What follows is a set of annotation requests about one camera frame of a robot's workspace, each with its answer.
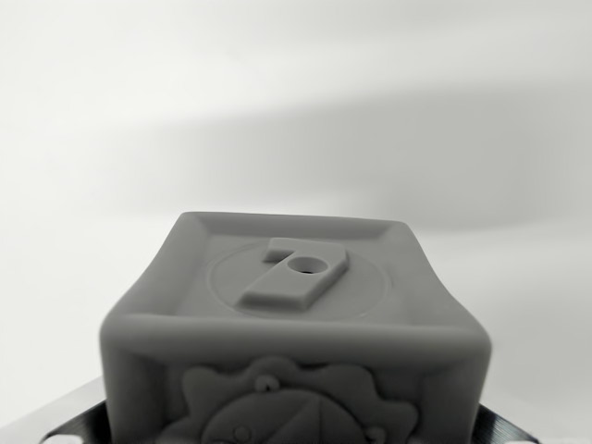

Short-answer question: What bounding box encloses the gripper left finger with silver black pad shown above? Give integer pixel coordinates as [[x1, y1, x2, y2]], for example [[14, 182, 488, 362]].
[[0, 376, 110, 444]]

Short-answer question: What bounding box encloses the gripper right finger with silver black pad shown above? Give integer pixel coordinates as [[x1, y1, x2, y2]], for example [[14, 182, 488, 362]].
[[478, 401, 592, 444]]

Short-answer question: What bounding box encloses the grey lion cube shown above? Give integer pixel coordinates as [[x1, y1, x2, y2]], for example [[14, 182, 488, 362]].
[[99, 211, 493, 444]]

